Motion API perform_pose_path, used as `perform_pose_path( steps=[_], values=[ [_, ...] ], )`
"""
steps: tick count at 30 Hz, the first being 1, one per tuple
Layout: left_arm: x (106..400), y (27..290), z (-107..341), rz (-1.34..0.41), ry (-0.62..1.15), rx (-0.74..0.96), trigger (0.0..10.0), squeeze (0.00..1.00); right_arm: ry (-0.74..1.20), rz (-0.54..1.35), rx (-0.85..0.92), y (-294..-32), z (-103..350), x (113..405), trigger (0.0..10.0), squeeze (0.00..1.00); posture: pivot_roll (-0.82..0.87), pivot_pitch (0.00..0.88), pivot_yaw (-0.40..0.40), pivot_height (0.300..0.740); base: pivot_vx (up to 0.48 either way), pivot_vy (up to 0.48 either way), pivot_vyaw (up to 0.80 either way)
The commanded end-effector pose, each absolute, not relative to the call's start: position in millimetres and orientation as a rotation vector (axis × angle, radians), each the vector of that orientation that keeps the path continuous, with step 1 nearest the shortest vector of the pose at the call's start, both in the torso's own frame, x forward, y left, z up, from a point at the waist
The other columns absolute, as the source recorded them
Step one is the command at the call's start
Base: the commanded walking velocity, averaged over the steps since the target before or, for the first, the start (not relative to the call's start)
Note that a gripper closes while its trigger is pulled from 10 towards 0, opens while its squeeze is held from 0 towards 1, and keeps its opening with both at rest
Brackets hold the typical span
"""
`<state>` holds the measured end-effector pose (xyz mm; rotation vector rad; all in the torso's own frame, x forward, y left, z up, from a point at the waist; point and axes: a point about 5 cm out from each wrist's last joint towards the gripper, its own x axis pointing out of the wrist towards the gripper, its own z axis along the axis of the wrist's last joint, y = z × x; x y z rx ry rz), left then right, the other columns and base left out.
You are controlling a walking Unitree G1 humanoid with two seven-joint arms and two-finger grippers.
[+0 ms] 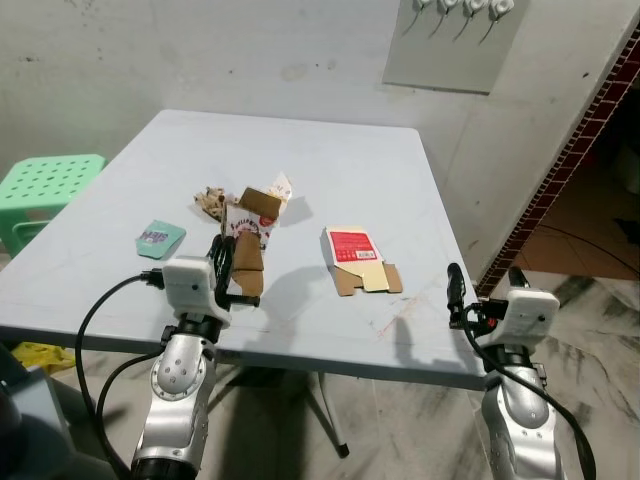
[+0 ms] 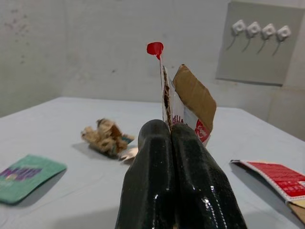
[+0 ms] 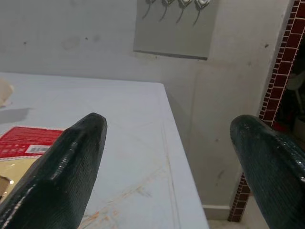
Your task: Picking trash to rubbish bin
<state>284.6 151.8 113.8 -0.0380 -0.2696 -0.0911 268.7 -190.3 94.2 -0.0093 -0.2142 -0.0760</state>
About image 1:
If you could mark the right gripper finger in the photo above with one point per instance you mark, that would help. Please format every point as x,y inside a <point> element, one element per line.
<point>456,290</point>
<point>518,277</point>

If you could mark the white paper scrap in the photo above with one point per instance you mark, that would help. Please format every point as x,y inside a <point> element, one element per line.
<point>282,188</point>

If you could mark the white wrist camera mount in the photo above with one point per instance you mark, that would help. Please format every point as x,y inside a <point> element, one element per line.
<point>528,315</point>
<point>190,285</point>

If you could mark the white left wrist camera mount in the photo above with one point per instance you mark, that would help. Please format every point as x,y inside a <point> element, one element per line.
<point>190,285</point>

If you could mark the yellow plastic bag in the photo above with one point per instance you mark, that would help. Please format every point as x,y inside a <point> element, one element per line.
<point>40,357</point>

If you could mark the red white flattened carton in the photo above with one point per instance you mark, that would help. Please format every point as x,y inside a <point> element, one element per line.
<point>350,245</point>

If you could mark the teal snack wrapper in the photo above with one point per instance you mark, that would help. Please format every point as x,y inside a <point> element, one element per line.
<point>160,238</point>

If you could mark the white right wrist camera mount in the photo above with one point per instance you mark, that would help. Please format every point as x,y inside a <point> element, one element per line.
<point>528,315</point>

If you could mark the white wall hook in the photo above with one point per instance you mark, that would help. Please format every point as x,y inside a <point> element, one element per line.
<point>473,7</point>
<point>448,5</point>
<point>424,4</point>
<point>500,8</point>

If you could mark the grey wall panel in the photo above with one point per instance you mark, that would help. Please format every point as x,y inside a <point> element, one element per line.
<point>450,50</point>

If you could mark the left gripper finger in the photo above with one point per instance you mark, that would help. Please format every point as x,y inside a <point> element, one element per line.
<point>228,255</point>
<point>214,260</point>

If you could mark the brown white carton red print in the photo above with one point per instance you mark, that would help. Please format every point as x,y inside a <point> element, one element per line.
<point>250,225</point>

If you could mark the green plastic stool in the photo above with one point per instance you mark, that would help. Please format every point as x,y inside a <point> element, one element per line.
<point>45,185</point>

